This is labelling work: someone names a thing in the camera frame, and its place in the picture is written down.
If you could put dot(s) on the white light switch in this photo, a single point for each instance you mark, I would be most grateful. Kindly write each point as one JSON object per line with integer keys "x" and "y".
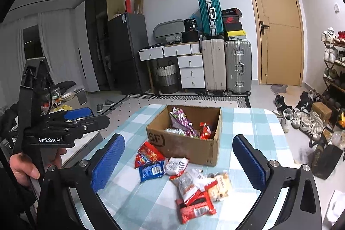
{"x": 336, "y": 8}

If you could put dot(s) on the small brown cardboard carton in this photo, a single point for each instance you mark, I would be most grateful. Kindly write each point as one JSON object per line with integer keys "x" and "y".
{"x": 320, "y": 111}

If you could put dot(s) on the white plastic bag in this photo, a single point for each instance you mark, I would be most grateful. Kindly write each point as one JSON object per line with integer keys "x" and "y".
{"x": 335, "y": 205}

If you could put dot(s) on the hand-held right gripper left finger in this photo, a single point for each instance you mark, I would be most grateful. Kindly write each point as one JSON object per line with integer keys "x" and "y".
{"x": 107, "y": 162}

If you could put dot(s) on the grey white laundry basket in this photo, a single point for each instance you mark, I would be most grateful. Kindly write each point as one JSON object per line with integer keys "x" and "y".
{"x": 167, "y": 79}

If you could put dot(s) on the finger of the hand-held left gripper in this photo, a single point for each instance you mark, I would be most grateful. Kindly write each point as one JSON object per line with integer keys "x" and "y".
{"x": 91, "y": 123}
{"x": 78, "y": 113}

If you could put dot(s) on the pair of grey slippers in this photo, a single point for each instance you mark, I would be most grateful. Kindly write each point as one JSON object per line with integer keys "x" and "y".
{"x": 105, "y": 106}

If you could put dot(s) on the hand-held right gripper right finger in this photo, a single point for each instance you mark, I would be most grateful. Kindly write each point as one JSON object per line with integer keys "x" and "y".
{"x": 249, "y": 162}

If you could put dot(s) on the tan wooden door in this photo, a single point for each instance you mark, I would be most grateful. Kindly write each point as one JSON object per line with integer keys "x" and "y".
{"x": 280, "y": 44}

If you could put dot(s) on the black storage box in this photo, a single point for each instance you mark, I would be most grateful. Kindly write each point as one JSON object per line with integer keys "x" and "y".
{"x": 190, "y": 36}

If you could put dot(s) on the silver suitcase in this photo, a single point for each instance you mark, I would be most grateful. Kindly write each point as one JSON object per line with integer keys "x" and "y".
{"x": 237, "y": 65}

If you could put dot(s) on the beige suitcase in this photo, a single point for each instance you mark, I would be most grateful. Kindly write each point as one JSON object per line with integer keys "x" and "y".
{"x": 214, "y": 68}

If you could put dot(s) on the dark grey fridge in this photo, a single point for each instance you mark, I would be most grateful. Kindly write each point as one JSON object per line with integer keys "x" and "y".
{"x": 126, "y": 57}

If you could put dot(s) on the teal suitcase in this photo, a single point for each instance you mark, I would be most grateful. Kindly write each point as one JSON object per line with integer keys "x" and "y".
{"x": 210, "y": 17}

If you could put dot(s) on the cream cake packet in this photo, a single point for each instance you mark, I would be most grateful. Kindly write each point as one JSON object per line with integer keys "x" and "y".
{"x": 219, "y": 187}

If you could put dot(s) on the blue cookie packet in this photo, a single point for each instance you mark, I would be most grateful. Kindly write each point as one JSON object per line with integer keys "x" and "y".
{"x": 151, "y": 171}

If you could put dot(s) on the wooden shoe rack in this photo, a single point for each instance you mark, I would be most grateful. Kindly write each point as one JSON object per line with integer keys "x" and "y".
{"x": 330, "y": 83}

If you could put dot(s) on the grey door mat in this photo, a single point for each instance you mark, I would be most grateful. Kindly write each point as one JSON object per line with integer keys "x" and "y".
{"x": 279, "y": 88}

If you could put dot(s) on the black shopping bag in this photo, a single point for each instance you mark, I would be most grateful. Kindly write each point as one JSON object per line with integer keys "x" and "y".
{"x": 326, "y": 160}

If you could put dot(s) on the white curtain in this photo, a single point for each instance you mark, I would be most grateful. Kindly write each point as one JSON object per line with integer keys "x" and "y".
{"x": 56, "y": 44}

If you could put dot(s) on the red wafer bar packet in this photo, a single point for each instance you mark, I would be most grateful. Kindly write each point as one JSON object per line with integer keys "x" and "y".
{"x": 198, "y": 199}
{"x": 198, "y": 213}

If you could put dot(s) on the purple silver snack packet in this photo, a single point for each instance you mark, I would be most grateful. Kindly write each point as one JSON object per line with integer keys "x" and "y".
{"x": 187, "y": 125}

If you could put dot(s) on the red round cookie packet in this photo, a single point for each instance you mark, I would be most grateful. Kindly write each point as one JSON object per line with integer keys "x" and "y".
{"x": 206, "y": 131}

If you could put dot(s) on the person's left hand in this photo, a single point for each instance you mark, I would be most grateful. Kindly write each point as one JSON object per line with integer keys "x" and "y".
{"x": 23, "y": 165}

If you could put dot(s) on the silver red snack packet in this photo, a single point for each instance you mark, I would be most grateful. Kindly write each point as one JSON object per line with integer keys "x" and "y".
{"x": 186, "y": 187}

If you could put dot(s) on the brown paper bag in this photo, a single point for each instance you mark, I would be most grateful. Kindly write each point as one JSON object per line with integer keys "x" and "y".
{"x": 138, "y": 5}

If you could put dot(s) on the red paper bag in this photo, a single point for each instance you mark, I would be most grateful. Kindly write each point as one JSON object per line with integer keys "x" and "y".
{"x": 129, "y": 5}

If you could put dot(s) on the black labelled packet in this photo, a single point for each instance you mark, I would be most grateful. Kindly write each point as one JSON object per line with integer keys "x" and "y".
{"x": 190, "y": 25}

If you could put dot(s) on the person's left forearm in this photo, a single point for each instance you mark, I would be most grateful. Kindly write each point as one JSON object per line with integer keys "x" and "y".
{"x": 13, "y": 200}

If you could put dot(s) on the brown cardboard box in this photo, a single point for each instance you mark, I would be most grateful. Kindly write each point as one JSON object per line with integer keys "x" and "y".
{"x": 188, "y": 149}

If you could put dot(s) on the white desk with drawers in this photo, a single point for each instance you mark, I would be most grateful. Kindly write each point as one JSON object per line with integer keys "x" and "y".
{"x": 191, "y": 71}

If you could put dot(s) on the grey oval board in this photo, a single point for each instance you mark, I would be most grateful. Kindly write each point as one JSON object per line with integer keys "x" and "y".
{"x": 165, "y": 28}

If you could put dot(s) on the white snack packet red trim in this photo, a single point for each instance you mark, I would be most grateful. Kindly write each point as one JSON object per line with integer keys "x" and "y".
{"x": 176, "y": 166}

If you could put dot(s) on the dark tall wardrobe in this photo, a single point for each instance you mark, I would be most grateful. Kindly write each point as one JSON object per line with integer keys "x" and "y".
{"x": 94, "y": 38}

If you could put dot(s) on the pile of loose shoes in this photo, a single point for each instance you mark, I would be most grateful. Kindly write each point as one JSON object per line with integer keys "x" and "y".
{"x": 304, "y": 119}

